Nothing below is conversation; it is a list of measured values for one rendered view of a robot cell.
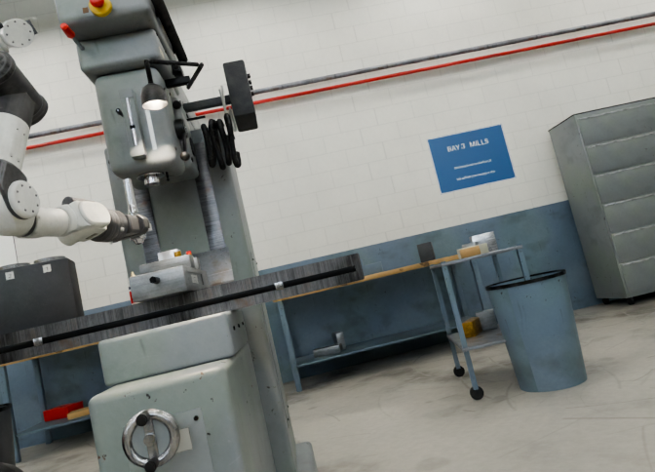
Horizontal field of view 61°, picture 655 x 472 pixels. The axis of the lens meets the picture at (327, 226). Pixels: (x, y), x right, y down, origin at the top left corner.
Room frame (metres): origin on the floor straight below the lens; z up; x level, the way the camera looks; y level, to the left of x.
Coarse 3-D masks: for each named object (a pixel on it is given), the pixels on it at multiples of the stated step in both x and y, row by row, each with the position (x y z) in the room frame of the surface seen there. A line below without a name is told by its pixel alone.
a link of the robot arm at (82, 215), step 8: (56, 208) 1.24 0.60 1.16; (64, 208) 1.24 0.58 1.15; (72, 208) 1.24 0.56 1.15; (80, 208) 1.25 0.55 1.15; (88, 208) 1.28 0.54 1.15; (96, 208) 1.31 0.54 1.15; (104, 208) 1.34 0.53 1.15; (72, 216) 1.24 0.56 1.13; (80, 216) 1.25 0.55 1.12; (88, 216) 1.26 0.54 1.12; (96, 216) 1.29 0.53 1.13; (104, 216) 1.33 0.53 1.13; (72, 224) 1.24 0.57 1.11; (80, 224) 1.25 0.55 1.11; (88, 224) 1.26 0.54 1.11; (96, 224) 1.29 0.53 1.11; (104, 224) 1.32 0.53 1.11; (64, 232) 1.24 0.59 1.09; (72, 232) 1.26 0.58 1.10
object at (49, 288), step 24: (24, 264) 1.63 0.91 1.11; (48, 264) 1.62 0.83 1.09; (72, 264) 1.70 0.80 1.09; (0, 288) 1.58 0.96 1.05; (24, 288) 1.60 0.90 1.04; (48, 288) 1.61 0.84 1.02; (72, 288) 1.63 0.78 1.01; (0, 312) 1.58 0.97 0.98; (24, 312) 1.59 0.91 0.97; (48, 312) 1.61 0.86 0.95; (72, 312) 1.63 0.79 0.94
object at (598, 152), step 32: (576, 128) 5.58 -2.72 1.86; (608, 128) 5.59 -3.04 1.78; (640, 128) 5.62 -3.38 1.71; (576, 160) 5.74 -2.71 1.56; (608, 160) 5.58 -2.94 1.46; (640, 160) 5.61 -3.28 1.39; (576, 192) 5.91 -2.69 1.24; (608, 192) 5.57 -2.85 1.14; (640, 192) 5.60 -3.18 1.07; (576, 224) 6.09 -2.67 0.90; (608, 224) 5.56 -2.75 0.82; (640, 224) 5.59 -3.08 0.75; (608, 256) 5.67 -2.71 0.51; (640, 256) 5.58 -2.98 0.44; (608, 288) 5.83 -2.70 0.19; (640, 288) 5.57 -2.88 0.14
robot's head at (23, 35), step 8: (8, 24) 1.23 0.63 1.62; (16, 24) 1.24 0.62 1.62; (24, 24) 1.25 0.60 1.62; (0, 32) 1.26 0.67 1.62; (8, 32) 1.24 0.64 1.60; (16, 32) 1.25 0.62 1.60; (24, 32) 1.26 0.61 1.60; (32, 32) 1.27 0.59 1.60; (0, 40) 1.26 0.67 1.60; (8, 40) 1.24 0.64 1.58; (16, 40) 1.25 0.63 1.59; (24, 40) 1.26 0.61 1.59; (32, 40) 1.27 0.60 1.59; (0, 48) 1.26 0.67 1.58; (8, 48) 1.28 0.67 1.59
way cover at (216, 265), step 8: (224, 248) 2.08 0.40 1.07; (200, 256) 2.06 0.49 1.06; (208, 256) 2.06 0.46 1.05; (216, 256) 2.06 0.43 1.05; (224, 256) 2.06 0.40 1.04; (200, 264) 2.04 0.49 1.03; (208, 264) 2.04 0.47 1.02; (216, 264) 2.04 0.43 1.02; (224, 264) 2.04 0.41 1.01; (208, 272) 2.03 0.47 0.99; (216, 272) 2.03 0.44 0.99; (224, 272) 2.03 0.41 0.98; (232, 272) 2.03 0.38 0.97; (216, 280) 2.01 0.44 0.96; (224, 280) 2.01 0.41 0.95; (232, 280) 2.01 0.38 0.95
